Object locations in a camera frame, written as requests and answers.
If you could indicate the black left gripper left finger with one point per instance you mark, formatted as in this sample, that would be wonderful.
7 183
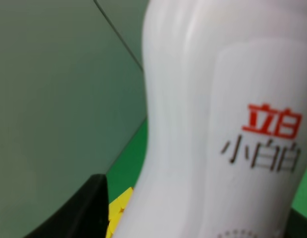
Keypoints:
84 215

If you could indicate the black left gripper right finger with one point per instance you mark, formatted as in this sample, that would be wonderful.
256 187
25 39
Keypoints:
296 225

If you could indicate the white bottle with black brush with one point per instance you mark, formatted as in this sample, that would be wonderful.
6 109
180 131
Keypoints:
226 85

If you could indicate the multicoloured puzzle cube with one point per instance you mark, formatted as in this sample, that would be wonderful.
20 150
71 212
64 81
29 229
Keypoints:
116 209

